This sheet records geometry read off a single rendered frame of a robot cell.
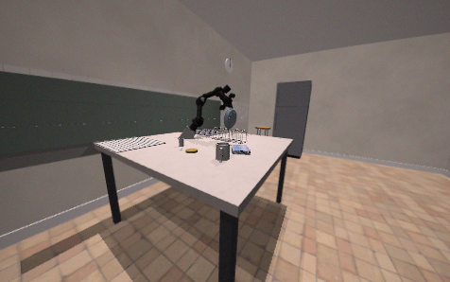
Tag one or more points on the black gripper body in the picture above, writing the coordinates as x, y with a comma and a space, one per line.
225, 99

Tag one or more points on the dark grey tiled wall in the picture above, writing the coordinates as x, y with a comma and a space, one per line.
45, 120

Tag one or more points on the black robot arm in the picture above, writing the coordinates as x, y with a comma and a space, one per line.
199, 102

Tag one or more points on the grey ribbed draining mat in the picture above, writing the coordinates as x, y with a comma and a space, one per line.
117, 147

